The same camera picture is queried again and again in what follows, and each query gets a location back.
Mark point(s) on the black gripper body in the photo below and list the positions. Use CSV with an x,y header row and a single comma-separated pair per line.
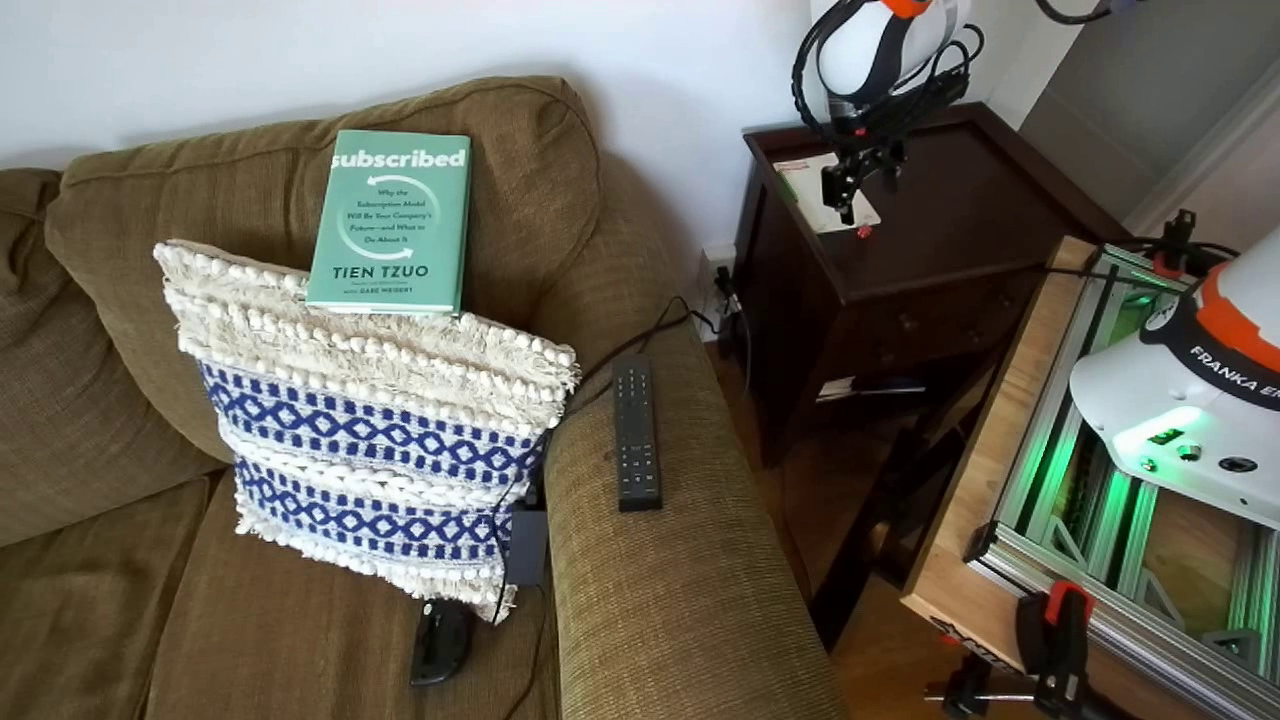
x,y
864,156

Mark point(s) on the white orange Franka robot arm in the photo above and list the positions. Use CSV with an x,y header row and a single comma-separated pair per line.
x,y
1187,402

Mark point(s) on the white paper booklet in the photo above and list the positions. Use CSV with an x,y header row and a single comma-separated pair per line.
x,y
804,184

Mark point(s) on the dark wood side table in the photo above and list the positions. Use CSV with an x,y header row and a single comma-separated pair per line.
x,y
933,255

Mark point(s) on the light wooden board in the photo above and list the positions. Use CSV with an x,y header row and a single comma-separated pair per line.
x,y
993,443

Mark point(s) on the dark grey remote control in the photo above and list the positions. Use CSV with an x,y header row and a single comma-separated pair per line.
x,y
638,432

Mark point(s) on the black red clamp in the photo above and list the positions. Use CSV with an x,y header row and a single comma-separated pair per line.
x,y
1183,242

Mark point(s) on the green hardcover book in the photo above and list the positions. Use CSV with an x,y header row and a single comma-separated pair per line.
x,y
390,222

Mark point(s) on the black orange bar clamp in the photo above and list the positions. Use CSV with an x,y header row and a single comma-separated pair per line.
x,y
1063,641

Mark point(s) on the white blue woven pillow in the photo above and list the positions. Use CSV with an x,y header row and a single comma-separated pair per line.
x,y
373,443

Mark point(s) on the black computer mouse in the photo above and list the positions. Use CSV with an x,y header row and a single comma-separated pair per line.
x,y
443,645

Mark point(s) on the olive brown fabric sofa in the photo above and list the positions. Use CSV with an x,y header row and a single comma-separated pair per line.
x,y
133,402

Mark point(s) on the white wall outlet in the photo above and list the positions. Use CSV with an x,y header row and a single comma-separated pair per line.
x,y
719,294

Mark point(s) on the aluminium profile frame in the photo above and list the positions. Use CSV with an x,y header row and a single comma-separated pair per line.
x,y
1064,481

